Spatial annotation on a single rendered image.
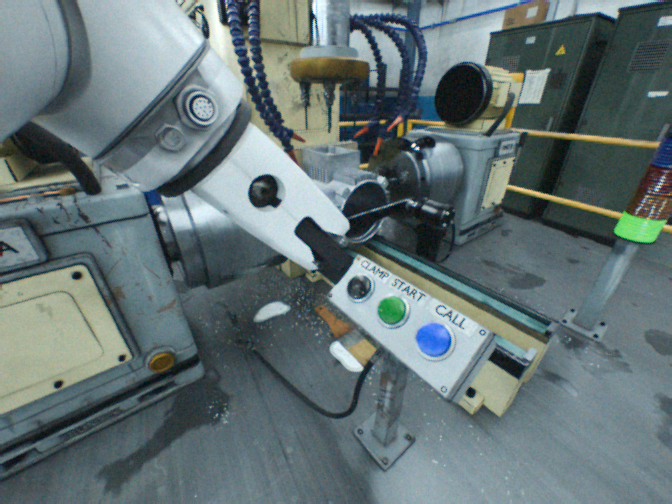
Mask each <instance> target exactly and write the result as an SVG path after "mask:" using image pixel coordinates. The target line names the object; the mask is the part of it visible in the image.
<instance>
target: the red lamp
mask: <svg viewBox="0 0 672 504"><path fill-rule="evenodd" d="M643 174H644V175H643V176H642V178H641V179H640V181H639V184H638V186H637V187H636V188H637V189H638V190H640V191H643V192H646V193H650V194H655V195H662V196H671V197H672V168H666V167H660V166H655V165H651V164H648V166H647V169H646V170H645V172H644V173H643Z"/></svg>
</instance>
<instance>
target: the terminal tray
mask: <svg viewBox="0 0 672 504"><path fill-rule="evenodd" d="M302 161H303V171H304V172H305V173H306V175H307V176H308V177H309V178H311V179H314V181H315V180H316V179H317V182H318V181H320V183H321V182H322V183H325V184H326V185H327V184H330V182H331V181H332V180H333V173H336V171H339V170H342V169H345V168H355V169H359V167H360V151H358V150H355V151H353V149H347V148H342V147H337V146H332V147H330V146H323V147H314V148H305V149H302Z"/></svg>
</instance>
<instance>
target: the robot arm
mask: <svg viewBox="0 0 672 504"><path fill-rule="evenodd" d="M242 93H243V85H242V83H241V82H240V81H239V80H238V79H237V77H236V76H235V75H234V74H233V72H232V71H231V70H230V69H229V68H228V66H227V65H226V64H225V63H224V61H223V60H222V59H221V58H220V56H219V55H218V54H217V53H216V52H215V50H214V49H213V48H212V47H211V45H210V44H209V43H207V40H206V39H205V38H204V37H203V35H202V34H201V33H200V32H199V30H198V29H197V28H196V27H195V25H194V24H193V23H192V22H191V21H190V19H189V18H188V17H187V16H186V14H185V13H184V12H183V11H182V10H181V8H180V7H179V6H178V5H177V3H176V2H175V1H174V0H0V144H1V143H2V142H4V141H5V140H6V139H8V138H9V137H10V136H12V135H13V134H14V133H15V132H17V131H18V130H19V129H20V128H21V127H22V126H24V125H25V124H26V123H27V122H28V121H32V122H34V123H36V124H38V125H40V126H41V127H43V128H45V129H47V130H48V131H50V132H51V133H53V134H54V135H56V136H58V137H59V138H61V139H62V140H64V141H65V142H67V143H69V144H70V145H72V146H73V147H75V148H76V149H78V150H79V151H81V152H83V153H84V154H86V155H87V156H89V157H90V158H92V159H93V160H95V161H96V162H98V163H99V164H101V165H102V166H104V167H105V168H107V169H108V170H110V171H111V172H113V173H114V174H116V175H117V176H118V177H119V178H120V179H122V180H124V181H125V182H128V183H130V184H131V185H133V186H134V187H136V188H137V189H139V190H140V191H143V192H146V191H151V190H154V189H156V191H157V192H158V193H160V194H161V195H162V196H164V197H166V198H170V197H173V198H174V197H177V196H179V195H181V194H183V193H185V192H187V191H188V190H191V191H192V192H193V193H195V194H196V195H197V196H199V197H200V198H201V199H203V200H204V201H206V202H207V203H208V204H210V205H211V206H212V207H214V208H215V209H216V210H218V211H219V212H221V213H222V214H223V215H225V216H226V217H228V218H229V219H230V220H232V221H233V222H235V223H236V224H238V225H239V226H240V227H242V228H243V229H245V230H246V231H248V232H249V233H250V234H252V235H253V236H255V237H256V238H258V239H259V240H261V241H262V242H264V243H266V244H267V245H269V246H270V247H272V248H273V249H275V250H276V251H278V252H280V253H281V254H283V255H284V256H286V257H288V258H289V259H291V260H293V261H294V262H296V263H297V264H299V265H301V266H302V267H304V268H306V269H307V270H316V271H318V272H319V273H320V274H321V275H323V276H324V277H325V278H326V279H328V280H329V281H330V282H332V283H333V284H334V285H337V284H338V283H339V282H340V281H341V279H342V278H343V277H344V276H345V275H346V273H347V272H348V270H349V269H350V268H351V266H352V265H353V263H354V260H353V259H352V258H351V257H350V256H349V255H348V254H347V253H346V252H345V251H344V250H343V249H342V248H341V247H340V246H339V245H338V244H337V243H336V242H334V240H333V239H332V238H331V237H330V236H329V235H328V234H327V233H326V231H328V232H331V233H335V234H338V235H342V236H344V234H345V233H346V232H347V230H348V229H349V222H348V220H347V219H346V218H345V216H344V215H343V214H342V213H341V212H340V211H339V210H338V209H337V208H336V206H335V205H334V204H333V203H332V202H331V201H330V200H329V199H328V198H327V197H326V195H325V194H324V193H323V192H322V191H321V190H320V189H319V188H318V187H317V186H316V185H315V183H314V182H313V181H312V180H311V179H310V178H309V177H308V176H307V175H306V174H305V173H304V172H303V171H302V170H301V169H300V168H299V167H298V166H297V165H296V164H295V162H294V161H293V160H292V159H291V158H290V157H288V156H287V155H286V154H285V153H284V152H283V151H282V150H281V149H280V148H279V147H278V146H277V145H276V144H275V143H274V142H273V141H272V140H271V139H269V138H268V137H267V136H266V135H265V134H264V133H263V132H262V131H260V130H259V129H258V128H257V127H256V126H255V125H253V124H252V123H250V122H249V121H250V118H251V113H252V109H251V106H250V105H249V104H248V103H247V102H246V100H245V99H244V98H241V96H242Z"/></svg>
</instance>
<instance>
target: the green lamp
mask: <svg viewBox="0 0 672 504"><path fill-rule="evenodd" d="M619 220H620V221H618V224H617V226H616V228H615V229H614V233H615V234H617V235H619V236H621V237H623V238H626V239H630V240H634V241H639V242H654V240H656V237H657V235H659V232H660V230H662V227H664V224H665V222H666V221H667V220H666V221H652V220H646V219H641V218H637V217H634V216H631V215H629V214H627V213H626V212H625V211H624V212H623V214H622V216H621V218H620V219H619Z"/></svg>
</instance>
